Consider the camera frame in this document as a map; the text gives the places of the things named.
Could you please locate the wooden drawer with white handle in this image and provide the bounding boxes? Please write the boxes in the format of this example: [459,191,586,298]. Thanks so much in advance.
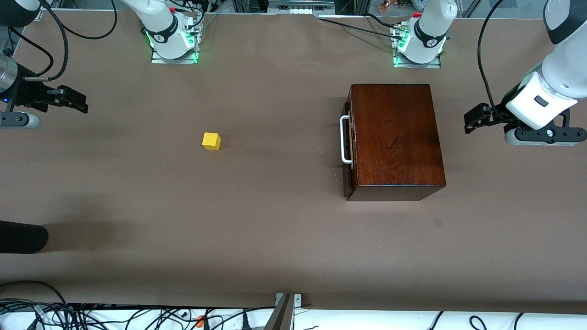
[340,102,356,198]

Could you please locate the dark brown wooden cabinet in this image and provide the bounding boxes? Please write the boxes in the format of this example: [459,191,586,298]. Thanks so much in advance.
[346,83,447,202]

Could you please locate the black cylindrical object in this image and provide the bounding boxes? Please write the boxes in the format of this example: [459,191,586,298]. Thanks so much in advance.
[0,220,49,254]

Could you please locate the white power strip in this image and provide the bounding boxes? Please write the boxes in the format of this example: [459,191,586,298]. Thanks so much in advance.
[268,0,336,15]

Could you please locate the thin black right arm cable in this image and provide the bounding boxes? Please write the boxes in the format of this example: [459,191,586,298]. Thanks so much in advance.
[8,27,55,77]

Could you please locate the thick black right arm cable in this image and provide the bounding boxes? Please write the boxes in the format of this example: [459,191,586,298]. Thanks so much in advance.
[23,0,69,82]

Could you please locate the black looping cable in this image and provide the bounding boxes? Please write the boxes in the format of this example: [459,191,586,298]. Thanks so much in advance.
[50,0,118,40]

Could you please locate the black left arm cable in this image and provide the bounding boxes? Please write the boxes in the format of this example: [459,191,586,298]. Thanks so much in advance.
[477,0,510,122]

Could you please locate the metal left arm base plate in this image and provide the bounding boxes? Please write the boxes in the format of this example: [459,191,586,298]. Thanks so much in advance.
[391,25,442,69]

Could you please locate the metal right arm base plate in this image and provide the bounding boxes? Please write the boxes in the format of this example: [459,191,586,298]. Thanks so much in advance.
[151,18,202,64]

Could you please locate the short black table cable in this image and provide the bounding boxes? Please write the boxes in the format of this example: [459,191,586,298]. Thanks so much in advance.
[365,13,406,29]

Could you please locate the long black table cable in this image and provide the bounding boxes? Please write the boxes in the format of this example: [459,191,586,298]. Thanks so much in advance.
[320,17,404,39]

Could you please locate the black arched cable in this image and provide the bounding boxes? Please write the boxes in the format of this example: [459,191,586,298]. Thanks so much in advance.
[0,280,68,307]

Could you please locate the tangled black cables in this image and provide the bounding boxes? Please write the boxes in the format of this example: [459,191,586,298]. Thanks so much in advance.
[0,299,276,330]

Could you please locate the metal table edge bracket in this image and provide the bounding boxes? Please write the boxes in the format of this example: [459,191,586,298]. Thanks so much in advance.
[265,293,302,330]

